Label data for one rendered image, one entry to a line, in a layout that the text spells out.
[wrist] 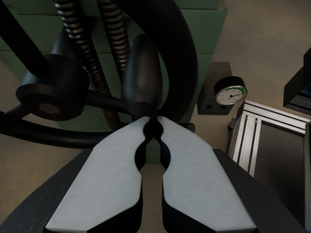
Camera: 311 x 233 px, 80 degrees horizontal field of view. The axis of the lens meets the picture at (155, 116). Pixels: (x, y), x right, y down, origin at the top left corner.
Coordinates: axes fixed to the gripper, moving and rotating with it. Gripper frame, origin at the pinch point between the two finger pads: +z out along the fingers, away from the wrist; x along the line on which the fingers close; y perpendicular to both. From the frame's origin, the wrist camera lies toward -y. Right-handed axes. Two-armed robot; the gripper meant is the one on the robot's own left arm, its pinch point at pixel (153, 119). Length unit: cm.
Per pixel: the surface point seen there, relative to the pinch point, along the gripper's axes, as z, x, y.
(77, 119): 41, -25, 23
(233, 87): 23.5, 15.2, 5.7
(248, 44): 149, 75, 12
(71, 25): 11.1, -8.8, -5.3
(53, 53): 9.8, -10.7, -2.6
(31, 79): 5.0, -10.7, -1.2
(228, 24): 171, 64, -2
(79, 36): 11.7, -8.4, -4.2
